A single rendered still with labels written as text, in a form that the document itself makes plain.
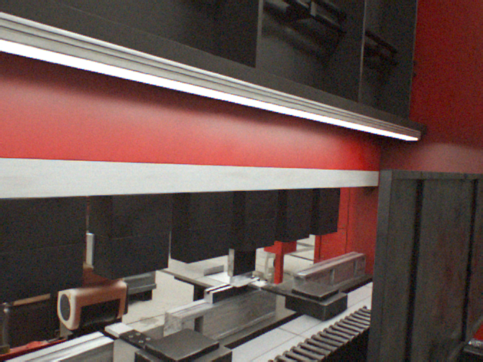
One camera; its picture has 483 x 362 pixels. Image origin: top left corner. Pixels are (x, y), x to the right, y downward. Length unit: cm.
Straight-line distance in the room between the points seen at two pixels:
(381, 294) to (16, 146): 59
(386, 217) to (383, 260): 6
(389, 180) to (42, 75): 56
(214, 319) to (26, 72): 71
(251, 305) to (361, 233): 84
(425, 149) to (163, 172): 120
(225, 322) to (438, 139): 112
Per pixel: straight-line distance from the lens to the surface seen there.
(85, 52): 56
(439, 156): 180
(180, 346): 73
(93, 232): 88
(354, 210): 192
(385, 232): 61
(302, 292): 104
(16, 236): 75
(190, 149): 94
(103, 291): 179
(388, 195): 60
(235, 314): 117
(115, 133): 82
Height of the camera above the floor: 134
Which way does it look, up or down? 3 degrees down
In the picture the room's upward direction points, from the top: 3 degrees clockwise
